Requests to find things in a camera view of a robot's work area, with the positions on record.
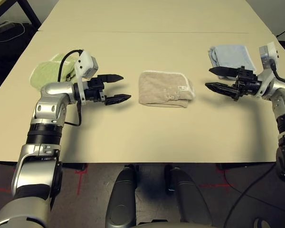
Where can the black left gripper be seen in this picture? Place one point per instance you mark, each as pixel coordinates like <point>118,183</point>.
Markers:
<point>93,91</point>

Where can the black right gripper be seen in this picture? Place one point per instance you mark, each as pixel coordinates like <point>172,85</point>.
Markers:
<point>245,83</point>

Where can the beige towel with white trim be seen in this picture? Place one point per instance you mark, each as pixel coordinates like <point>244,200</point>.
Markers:
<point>164,90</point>

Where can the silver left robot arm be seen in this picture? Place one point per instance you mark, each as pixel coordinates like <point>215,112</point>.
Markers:
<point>42,154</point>

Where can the folded light blue towel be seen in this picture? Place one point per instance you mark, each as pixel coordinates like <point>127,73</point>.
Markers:
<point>230,57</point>

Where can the folded green towel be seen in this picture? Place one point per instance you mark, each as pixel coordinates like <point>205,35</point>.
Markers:
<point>47,71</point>

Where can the red floor tape cross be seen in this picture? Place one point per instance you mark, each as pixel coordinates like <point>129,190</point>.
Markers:
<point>224,184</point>

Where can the grey left robot leg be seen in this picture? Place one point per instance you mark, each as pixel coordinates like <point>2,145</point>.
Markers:
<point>122,199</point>

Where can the grey robot leg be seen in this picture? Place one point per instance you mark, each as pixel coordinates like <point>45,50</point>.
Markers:
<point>122,199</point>
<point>187,199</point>

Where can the grey right robot leg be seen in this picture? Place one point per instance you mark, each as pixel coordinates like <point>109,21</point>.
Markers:
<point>187,199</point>

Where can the grey power strip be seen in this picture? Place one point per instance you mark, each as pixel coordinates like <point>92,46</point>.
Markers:
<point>2,26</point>

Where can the beige robot waist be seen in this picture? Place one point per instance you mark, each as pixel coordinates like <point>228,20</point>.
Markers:
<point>168,225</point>

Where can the grey sneaker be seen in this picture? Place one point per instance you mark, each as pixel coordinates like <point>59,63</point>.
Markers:
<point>261,223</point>

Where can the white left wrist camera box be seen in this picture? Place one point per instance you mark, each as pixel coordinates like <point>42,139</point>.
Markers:
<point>86,64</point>

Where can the black table frame leg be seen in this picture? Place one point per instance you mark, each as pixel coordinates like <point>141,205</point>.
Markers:
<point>28,14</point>

